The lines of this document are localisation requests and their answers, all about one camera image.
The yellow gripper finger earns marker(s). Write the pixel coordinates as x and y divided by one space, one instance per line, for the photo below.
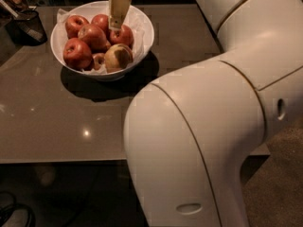
118 10

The yellow green apple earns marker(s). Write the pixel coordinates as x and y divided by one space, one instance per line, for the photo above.
117 57

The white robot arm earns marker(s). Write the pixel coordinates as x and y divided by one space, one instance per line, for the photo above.
187 134

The red apple back centre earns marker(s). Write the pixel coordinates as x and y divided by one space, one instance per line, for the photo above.
101 20

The red apple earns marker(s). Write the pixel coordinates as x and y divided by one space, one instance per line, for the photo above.
73 25
122 36
77 54
94 37
101 20

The red apple right centre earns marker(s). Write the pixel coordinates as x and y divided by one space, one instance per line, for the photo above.
122 36

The white ceramic bowl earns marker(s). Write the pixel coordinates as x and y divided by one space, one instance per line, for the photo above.
142 48

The red apple back left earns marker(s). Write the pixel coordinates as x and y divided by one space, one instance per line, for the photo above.
73 25

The small apple front centre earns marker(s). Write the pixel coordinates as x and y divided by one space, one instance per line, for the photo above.
98 60

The red apple front left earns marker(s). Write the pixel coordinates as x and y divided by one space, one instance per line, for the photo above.
77 54

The white tissue paper liner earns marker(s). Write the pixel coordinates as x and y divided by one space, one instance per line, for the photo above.
139 32

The black mesh pen cup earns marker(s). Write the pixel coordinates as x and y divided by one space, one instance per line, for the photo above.
29 29

